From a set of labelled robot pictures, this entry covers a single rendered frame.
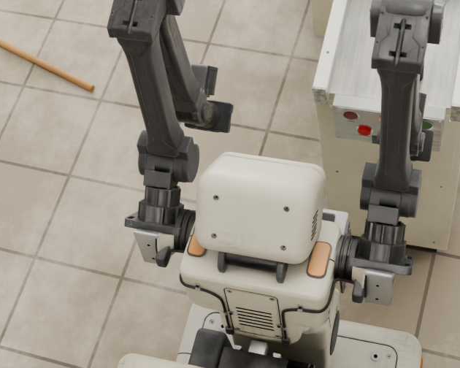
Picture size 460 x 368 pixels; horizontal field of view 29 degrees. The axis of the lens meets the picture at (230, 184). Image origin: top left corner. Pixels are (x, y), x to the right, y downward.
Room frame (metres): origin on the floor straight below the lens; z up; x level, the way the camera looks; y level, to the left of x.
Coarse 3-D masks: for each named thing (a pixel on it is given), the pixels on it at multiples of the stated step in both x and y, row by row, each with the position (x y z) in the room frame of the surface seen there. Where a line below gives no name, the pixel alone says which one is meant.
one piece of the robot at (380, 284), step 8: (368, 272) 0.57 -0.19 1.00; (376, 272) 0.56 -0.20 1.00; (384, 272) 0.56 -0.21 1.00; (392, 272) 0.56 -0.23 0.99; (368, 280) 0.56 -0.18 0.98; (376, 280) 0.56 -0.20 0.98; (384, 280) 0.55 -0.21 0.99; (392, 280) 0.55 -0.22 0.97; (368, 288) 0.56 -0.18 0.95; (376, 288) 0.55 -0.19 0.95; (384, 288) 0.54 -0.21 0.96; (392, 288) 0.56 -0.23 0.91; (368, 296) 0.55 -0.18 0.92; (376, 296) 0.55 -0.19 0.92; (384, 296) 0.54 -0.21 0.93; (384, 304) 0.54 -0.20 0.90
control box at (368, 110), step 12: (336, 96) 1.04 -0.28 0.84; (348, 96) 1.03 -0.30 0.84; (336, 108) 1.02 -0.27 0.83; (348, 108) 1.00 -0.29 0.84; (360, 108) 0.99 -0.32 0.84; (372, 108) 0.98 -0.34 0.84; (432, 108) 0.94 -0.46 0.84; (444, 108) 0.93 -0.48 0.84; (336, 120) 1.02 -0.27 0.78; (348, 120) 1.00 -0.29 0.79; (360, 120) 0.99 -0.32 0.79; (372, 120) 0.98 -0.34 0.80; (432, 120) 0.91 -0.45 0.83; (444, 120) 0.90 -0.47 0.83; (336, 132) 1.02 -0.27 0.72; (348, 132) 1.00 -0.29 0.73; (372, 132) 0.98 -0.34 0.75; (432, 144) 0.91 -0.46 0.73
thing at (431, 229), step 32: (352, 0) 1.28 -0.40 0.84; (448, 0) 1.19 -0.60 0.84; (352, 32) 1.19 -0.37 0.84; (448, 32) 1.11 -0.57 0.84; (352, 64) 1.11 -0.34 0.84; (448, 64) 1.03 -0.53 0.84; (448, 96) 0.95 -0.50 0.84; (320, 128) 1.07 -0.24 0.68; (448, 128) 0.92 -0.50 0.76; (352, 160) 1.03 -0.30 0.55; (448, 160) 0.92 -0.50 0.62; (352, 192) 1.03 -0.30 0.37; (448, 192) 0.91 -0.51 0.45; (352, 224) 1.04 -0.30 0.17; (416, 224) 0.95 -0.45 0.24; (448, 224) 0.91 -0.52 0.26
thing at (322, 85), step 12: (336, 0) 1.24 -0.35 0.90; (348, 0) 1.25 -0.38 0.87; (336, 12) 1.21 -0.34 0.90; (336, 24) 1.18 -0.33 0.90; (336, 36) 1.15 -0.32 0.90; (324, 48) 1.13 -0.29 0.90; (336, 48) 1.12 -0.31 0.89; (324, 60) 1.10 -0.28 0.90; (336, 60) 1.12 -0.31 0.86; (324, 72) 1.07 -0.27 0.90; (324, 84) 1.04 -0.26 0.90; (324, 96) 1.03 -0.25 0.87
